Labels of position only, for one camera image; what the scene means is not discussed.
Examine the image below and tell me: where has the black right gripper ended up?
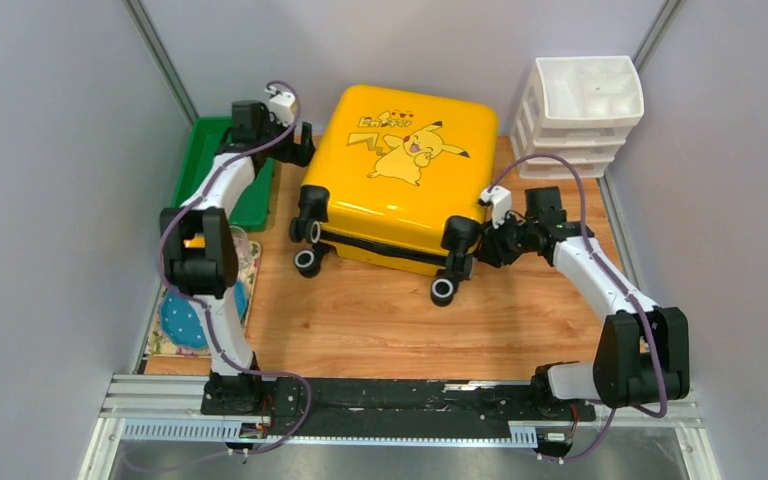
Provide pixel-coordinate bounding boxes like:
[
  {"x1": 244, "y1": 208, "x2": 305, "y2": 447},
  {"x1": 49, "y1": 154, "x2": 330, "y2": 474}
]
[{"x1": 474, "y1": 210, "x2": 535, "y2": 269}]

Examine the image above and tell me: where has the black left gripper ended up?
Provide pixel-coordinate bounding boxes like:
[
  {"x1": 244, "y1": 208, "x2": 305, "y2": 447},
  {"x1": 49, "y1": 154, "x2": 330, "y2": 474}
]
[{"x1": 258, "y1": 111, "x2": 319, "y2": 169}]

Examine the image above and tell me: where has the yellow Pikachu hard-shell suitcase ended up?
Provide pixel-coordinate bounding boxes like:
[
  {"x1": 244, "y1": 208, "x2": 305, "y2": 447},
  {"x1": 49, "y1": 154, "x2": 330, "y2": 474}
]
[{"x1": 288, "y1": 85, "x2": 498, "y2": 307}]

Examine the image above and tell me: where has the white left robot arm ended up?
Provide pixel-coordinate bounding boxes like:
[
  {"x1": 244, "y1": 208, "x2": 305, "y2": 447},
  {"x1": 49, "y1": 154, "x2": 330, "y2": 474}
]
[{"x1": 159, "y1": 92, "x2": 313, "y2": 415}]

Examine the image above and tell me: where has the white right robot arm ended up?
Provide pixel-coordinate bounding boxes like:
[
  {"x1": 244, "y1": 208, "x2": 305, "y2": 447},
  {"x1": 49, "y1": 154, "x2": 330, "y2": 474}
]
[{"x1": 477, "y1": 186, "x2": 690, "y2": 419}]

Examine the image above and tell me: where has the green plastic tray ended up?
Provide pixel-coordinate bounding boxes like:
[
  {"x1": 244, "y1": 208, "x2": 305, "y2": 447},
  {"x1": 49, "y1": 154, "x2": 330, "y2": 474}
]
[{"x1": 171, "y1": 116, "x2": 276, "y2": 232}]

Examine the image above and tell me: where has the clear plastic cup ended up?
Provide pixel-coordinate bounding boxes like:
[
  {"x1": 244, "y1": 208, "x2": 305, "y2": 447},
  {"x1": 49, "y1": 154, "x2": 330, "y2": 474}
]
[{"x1": 230, "y1": 226, "x2": 253, "y2": 271}]

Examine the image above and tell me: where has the white plastic drawer organizer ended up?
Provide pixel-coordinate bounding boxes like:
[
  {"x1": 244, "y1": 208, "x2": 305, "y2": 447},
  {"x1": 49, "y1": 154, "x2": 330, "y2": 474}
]
[{"x1": 510, "y1": 56, "x2": 644, "y2": 180}]

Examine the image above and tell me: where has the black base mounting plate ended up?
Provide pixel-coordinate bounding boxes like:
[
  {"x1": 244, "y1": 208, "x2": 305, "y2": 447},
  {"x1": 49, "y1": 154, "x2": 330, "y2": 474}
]
[{"x1": 200, "y1": 377, "x2": 596, "y2": 456}]

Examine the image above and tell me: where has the blue polka dot plate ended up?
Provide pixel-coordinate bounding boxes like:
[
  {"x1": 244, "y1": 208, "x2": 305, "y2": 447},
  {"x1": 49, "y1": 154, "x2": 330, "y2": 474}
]
[{"x1": 159, "y1": 279, "x2": 248, "y2": 353}]

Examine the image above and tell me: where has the floral placemat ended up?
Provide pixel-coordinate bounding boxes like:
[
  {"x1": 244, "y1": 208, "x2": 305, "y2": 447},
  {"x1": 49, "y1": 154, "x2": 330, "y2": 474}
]
[{"x1": 145, "y1": 240, "x2": 262, "y2": 357}]

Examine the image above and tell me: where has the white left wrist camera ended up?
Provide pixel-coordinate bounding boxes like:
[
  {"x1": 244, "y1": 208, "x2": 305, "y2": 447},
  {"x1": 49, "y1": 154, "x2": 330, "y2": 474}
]
[{"x1": 267, "y1": 89, "x2": 298, "y2": 126}]

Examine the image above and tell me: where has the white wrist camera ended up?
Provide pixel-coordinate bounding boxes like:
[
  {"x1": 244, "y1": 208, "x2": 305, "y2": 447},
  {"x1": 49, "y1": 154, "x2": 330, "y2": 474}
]
[
  {"x1": 267, "y1": 89, "x2": 298, "y2": 126},
  {"x1": 479, "y1": 185, "x2": 512, "y2": 229}
]

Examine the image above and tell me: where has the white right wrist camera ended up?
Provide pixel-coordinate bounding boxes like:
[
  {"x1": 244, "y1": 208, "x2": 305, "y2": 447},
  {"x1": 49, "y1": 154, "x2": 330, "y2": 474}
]
[{"x1": 479, "y1": 185, "x2": 512, "y2": 229}]

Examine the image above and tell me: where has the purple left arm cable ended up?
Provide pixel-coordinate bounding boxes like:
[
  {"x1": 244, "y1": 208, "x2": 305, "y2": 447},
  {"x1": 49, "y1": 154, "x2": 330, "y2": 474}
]
[{"x1": 155, "y1": 80, "x2": 314, "y2": 457}]

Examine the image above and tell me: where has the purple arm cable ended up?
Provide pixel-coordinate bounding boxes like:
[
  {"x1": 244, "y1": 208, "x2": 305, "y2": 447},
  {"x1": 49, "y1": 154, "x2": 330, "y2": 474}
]
[
  {"x1": 486, "y1": 152, "x2": 669, "y2": 463},
  {"x1": 155, "y1": 80, "x2": 314, "y2": 457}
]

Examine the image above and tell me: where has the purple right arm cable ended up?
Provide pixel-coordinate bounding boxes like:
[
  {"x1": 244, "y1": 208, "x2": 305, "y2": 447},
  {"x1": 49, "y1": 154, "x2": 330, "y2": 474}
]
[{"x1": 486, "y1": 152, "x2": 669, "y2": 463}]

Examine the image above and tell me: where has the aluminium frame rail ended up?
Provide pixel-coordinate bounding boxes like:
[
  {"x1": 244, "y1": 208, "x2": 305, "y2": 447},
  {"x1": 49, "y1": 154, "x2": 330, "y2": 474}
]
[{"x1": 82, "y1": 375, "x2": 720, "y2": 479}]

